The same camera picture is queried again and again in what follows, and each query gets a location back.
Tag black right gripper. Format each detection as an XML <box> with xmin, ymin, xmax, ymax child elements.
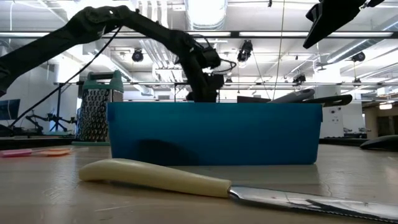
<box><xmin>302</xmin><ymin>0</ymin><xmax>387</xmax><ymax>50</ymax></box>

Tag black background monitor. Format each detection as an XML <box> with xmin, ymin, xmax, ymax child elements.
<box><xmin>236</xmin><ymin>95</ymin><xmax>272</xmax><ymax>104</ymax></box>

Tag thin hanging black cable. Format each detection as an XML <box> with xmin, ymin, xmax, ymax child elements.
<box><xmin>272</xmin><ymin>0</ymin><xmax>285</xmax><ymax>101</ymax></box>

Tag background black robot arms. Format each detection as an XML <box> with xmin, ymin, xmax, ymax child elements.
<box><xmin>24</xmin><ymin>112</ymin><xmax>78</xmax><ymax>133</ymax></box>

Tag dark wall screen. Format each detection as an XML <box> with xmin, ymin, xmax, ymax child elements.
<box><xmin>0</xmin><ymin>99</ymin><xmax>21</xmax><ymax>122</ymax></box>

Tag grey silicone spoon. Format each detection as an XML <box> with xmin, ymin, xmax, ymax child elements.
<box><xmin>269</xmin><ymin>88</ymin><xmax>316</xmax><ymax>104</ymax></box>

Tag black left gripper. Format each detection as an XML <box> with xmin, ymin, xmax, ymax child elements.
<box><xmin>181</xmin><ymin>54</ymin><xmax>225</xmax><ymax>103</ymax></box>

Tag black slotted turner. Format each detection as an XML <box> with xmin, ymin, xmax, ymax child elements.
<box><xmin>359</xmin><ymin>134</ymin><xmax>398</xmax><ymax>151</ymax></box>

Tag cream-handled serrated knife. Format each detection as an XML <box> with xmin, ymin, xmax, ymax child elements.
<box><xmin>78</xmin><ymin>157</ymin><xmax>398</xmax><ymax>224</ymax></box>

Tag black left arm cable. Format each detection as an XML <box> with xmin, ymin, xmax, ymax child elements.
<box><xmin>9</xmin><ymin>26</ymin><xmax>124</xmax><ymax>128</ymax></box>

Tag black solid cooking spoon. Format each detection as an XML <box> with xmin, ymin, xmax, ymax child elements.
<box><xmin>303</xmin><ymin>94</ymin><xmax>354</xmax><ymax>108</ymax></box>

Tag teal plastic bin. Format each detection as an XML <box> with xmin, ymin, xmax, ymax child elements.
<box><xmin>106</xmin><ymin>101</ymin><xmax>323</xmax><ymax>166</ymax></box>

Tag black ceiling spotlight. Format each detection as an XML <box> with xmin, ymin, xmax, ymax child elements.
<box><xmin>131</xmin><ymin>48</ymin><xmax>144</xmax><ymax>63</ymax></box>
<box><xmin>236</xmin><ymin>39</ymin><xmax>254</xmax><ymax>63</ymax></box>
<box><xmin>351</xmin><ymin>51</ymin><xmax>366</xmax><ymax>63</ymax></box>
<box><xmin>292</xmin><ymin>73</ymin><xmax>307</xmax><ymax>85</ymax></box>

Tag steel box grater teal handle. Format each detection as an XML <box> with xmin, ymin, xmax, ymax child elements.
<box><xmin>75</xmin><ymin>70</ymin><xmax>124</xmax><ymax>146</ymax></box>

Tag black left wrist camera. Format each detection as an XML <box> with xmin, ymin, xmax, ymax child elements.
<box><xmin>198</xmin><ymin>46</ymin><xmax>222</xmax><ymax>70</ymax></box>

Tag black overhead light bar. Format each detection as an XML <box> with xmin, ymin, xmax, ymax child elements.
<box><xmin>0</xmin><ymin>30</ymin><xmax>398</xmax><ymax>39</ymax></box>

